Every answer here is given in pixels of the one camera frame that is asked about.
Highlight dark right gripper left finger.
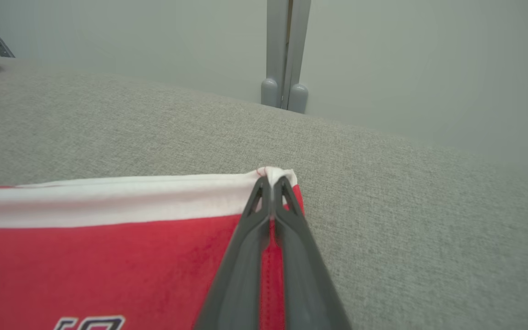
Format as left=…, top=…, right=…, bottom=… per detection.
left=194, top=176, right=271, bottom=330

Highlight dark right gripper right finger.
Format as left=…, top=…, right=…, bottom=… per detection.
left=273, top=176, right=352, bottom=330

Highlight red shorts with white band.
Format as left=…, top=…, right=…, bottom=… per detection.
left=0, top=166, right=305, bottom=330

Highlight grey fabric sofa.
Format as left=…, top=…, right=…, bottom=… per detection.
left=0, top=57, right=528, bottom=330

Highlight grey partition post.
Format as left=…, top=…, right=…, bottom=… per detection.
left=287, top=0, right=311, bottom=114
left=261, top=0, right=291, bottom=108

